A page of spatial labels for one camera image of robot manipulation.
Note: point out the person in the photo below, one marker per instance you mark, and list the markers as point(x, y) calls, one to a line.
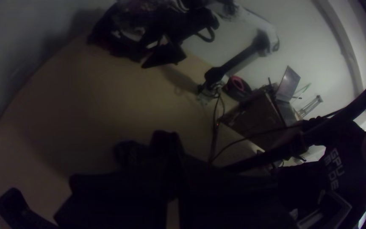
point(338, 171)

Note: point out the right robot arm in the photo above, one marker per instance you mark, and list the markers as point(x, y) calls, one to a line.
point(249, 28)

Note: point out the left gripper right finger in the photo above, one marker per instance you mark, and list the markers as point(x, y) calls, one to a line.
point(227, 203)

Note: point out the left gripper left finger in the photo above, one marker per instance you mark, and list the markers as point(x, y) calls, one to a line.
point(113, 197)

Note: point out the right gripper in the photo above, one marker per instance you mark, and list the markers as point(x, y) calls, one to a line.
point(170, 25)

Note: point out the grey laptop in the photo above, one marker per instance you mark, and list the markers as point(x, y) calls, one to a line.
point(288, 84)

